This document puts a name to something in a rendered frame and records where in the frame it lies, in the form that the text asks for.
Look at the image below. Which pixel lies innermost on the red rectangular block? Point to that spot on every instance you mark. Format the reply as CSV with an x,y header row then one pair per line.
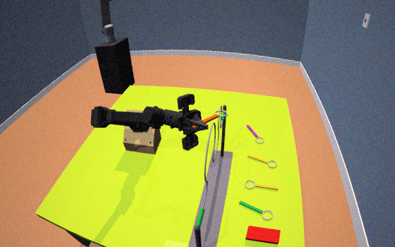
x,y
265,235

